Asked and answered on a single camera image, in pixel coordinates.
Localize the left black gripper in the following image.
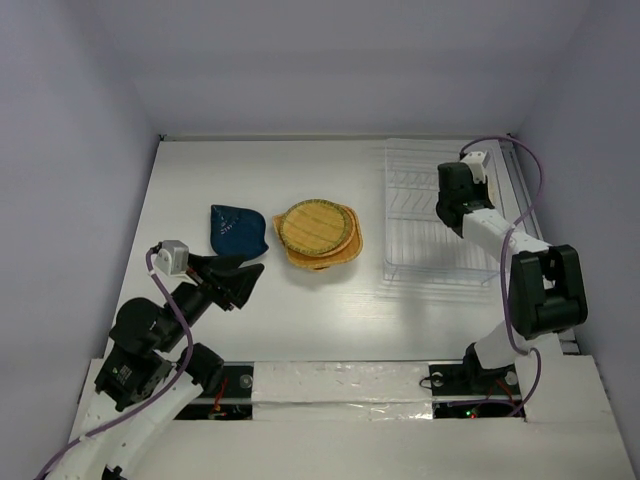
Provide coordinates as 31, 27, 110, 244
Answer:
158, 250, 265, 348

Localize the dark blue plate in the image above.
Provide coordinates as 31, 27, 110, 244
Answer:
210, 205, 269, 261

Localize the triangular woven orange plate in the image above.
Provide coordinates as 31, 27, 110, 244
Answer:
272, 214, 332, 271

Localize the yellow round woven plate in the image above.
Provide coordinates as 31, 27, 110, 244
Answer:
278, 198, 350, 254

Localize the small orange woven plate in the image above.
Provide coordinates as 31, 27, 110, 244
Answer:
487, 175, 499, 207

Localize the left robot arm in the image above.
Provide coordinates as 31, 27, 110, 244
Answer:
39, 243, 264, 479

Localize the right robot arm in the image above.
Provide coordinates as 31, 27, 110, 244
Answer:
436, 152, 588, 394

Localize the white foam front board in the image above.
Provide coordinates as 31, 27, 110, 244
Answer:
64, 357, 631, 480

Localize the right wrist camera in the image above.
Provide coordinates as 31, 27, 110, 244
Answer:
460, 151, 491, 184

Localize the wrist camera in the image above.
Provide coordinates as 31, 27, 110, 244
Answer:
151, 240, 189, 277
460, 151, 491, 184

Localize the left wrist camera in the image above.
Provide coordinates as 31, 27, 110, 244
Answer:
151, 240, 189, 277

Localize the white wire dish rack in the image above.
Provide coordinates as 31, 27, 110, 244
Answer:
383, 138, 499, 294

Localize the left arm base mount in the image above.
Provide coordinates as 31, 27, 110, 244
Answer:
176, 363, 254, 421

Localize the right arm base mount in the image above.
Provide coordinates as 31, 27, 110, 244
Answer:
419, 363, 522, 420

